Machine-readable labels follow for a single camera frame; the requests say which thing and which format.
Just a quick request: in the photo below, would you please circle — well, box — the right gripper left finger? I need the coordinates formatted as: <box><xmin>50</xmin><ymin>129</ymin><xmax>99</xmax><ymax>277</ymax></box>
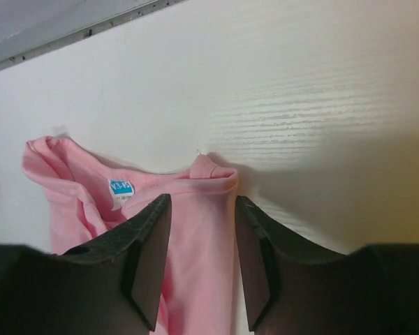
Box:
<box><xmin>62</xmin><ymin>194</ymin><xmax>171</xmax><ymax>332</ymax></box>

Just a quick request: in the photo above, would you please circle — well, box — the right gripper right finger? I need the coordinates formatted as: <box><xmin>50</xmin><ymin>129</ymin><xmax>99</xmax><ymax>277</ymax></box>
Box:
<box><xmin>235</xmin><ymin>196</ymin><xmax>353</xmax><ymax>332</ymax></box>

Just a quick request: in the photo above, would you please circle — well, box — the pink t shirt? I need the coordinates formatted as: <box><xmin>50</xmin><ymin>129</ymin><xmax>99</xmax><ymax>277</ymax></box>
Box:
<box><xmin>22</xmin><ymin>137</ymin><xmax>239</xmax><ymax>334</ymax></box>

